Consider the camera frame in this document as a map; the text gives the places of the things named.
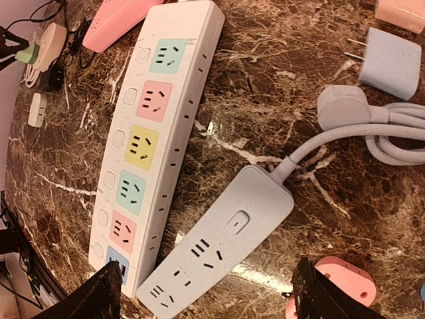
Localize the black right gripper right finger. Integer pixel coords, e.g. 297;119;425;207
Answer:
292;257;385;319

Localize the long white power strip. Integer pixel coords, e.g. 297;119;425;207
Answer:
88;1;225;298

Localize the grey-blue short power strip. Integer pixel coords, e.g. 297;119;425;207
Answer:
136;165;294;318

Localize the pink charger block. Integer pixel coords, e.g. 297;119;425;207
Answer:
375;0;424;34

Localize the pink triangular power strip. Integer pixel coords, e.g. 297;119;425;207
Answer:
82;0;164;53

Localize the white square plug adapter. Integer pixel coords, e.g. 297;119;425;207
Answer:
28;93;48;128

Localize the pink square adapter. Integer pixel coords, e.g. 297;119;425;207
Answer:
286;256;383;318

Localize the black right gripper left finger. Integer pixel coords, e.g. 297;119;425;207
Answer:
35;261;122;319

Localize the round pink power socket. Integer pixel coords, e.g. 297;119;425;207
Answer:
33;23;67;72

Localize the blue square adapter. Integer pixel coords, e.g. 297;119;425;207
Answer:
420;282;425;305

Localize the green charger plug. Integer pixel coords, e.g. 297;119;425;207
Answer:
15;43;39;64

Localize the black adapter cable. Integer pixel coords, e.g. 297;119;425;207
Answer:
61;18;97;70

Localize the beige coiled cord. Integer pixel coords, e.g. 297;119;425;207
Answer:
23;64;43;89

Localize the blue charger block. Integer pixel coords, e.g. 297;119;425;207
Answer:
345;27;422;101

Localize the black power adapter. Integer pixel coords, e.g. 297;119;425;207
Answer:
48;68;64;90

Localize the black green-charger cable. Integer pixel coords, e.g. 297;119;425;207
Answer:
0;0;69;37

